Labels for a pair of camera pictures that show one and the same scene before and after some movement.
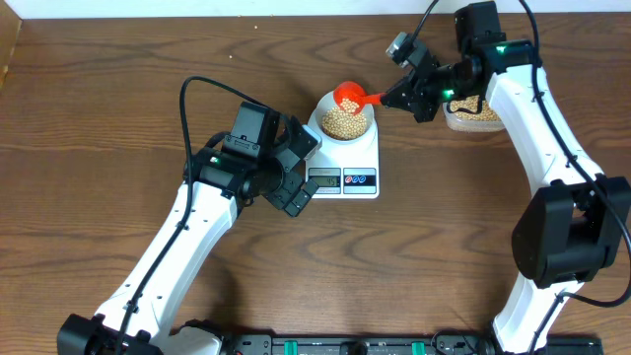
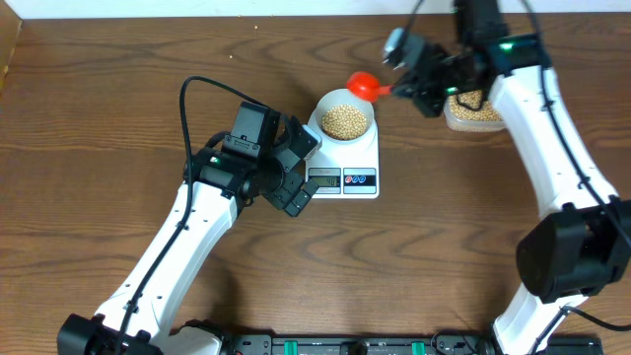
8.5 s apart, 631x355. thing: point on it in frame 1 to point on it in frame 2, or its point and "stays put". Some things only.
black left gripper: (280, 197) stays put
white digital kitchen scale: (349, 172) stays put
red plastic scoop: (352, 98) to (365, 86)
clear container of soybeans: (487, 120) stays put
